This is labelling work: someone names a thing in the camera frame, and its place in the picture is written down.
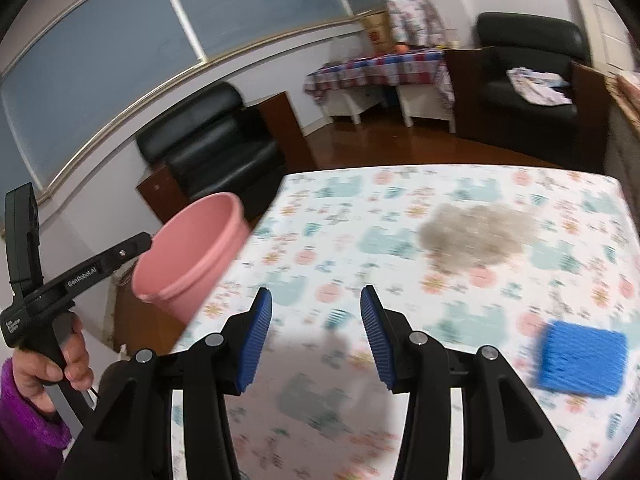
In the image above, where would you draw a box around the floral tablecloth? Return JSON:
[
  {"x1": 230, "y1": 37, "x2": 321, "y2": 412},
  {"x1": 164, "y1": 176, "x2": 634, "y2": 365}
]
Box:
[{"x1": 170, "y1": 165, "x2": 640, "y2": 480}]

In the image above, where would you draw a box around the white patterned cloth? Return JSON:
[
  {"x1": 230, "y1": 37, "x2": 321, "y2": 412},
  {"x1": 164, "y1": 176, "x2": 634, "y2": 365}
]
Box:
[{"x1": 506, "y1": 66, "x2": 573, "y2": 107}]

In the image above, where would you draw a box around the brown paper bag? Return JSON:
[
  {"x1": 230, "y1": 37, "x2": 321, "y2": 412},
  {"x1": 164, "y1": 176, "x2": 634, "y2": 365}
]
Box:
[{"x1": 362, "y1": 10, "x2": 396, "y2": 56}]

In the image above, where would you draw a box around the blue foam net pad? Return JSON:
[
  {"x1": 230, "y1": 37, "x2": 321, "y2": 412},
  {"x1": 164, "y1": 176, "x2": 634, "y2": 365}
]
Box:
[{"x1": 536, "y1": 321, "x2": 628, "y2": 400}]

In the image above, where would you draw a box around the person's left hand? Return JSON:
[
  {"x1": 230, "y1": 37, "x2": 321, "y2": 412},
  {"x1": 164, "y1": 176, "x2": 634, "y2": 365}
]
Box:
[{"x1": 12, "y1": 312, "x2": 91, "y2": 411}]

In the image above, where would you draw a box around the pink plastic bucket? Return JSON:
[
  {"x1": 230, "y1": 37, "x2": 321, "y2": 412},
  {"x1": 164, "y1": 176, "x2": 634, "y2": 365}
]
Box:
[{"x1": 131, "y1": 192, "x2": 251, "y2": 323}]

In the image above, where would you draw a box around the checked tablecloth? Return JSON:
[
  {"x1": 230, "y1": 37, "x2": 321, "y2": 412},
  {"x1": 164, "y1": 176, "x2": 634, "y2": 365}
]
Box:
[{"x1": 305, "y1": 47, "x2": 456, "y2": 111}]

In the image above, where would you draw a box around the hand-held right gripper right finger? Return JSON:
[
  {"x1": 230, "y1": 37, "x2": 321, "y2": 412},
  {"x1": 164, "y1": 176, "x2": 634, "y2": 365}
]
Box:
[{"x1": 360, "y1": 285, "x2": 583, "y2": 480}]

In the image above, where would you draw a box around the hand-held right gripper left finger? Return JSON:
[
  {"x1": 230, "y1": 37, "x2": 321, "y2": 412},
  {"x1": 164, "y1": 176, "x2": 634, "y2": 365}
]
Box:
[{"x1": 55, "y1": 287, "x2": 273, "y2": 480}]

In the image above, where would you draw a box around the white small table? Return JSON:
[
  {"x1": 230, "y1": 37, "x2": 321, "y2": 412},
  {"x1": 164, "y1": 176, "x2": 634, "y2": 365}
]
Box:
[{"x1": 325, "y1": 80, "x2": 457, "y2": 134}]

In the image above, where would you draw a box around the black leather armchair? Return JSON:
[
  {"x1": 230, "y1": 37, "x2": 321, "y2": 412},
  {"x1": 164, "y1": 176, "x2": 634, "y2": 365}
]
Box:
[
  {"x1": 445, "y1": 11, "x2": 613, "y2": 171},
  {"x1": 136, "y1": 82, "x2": 318, "y2": 226}
]

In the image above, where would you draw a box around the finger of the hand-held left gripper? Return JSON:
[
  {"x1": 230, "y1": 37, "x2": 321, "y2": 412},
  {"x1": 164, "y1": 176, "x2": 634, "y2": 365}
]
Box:
[{"x1": 37, "y1": 232, "x2": 153, "y2": 308}]

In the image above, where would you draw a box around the brown patterned bed blanket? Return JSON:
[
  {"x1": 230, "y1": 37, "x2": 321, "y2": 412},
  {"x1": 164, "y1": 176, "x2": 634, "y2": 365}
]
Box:
[{"x1": 605, "y1": 72, "x2": 640, "y2": 221}]

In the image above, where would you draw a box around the hanging floral jacket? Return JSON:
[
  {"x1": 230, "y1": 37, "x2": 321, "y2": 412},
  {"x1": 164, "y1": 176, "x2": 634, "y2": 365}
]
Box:
[{"x1": 382, "y1": 0, "x2": 447, "y2": 48}]

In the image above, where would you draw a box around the large blue-grey window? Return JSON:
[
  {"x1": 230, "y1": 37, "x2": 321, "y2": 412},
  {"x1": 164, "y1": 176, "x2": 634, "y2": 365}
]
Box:
[{"x1": 0, "y1": 0, "x2": 381, "y2": 201}]

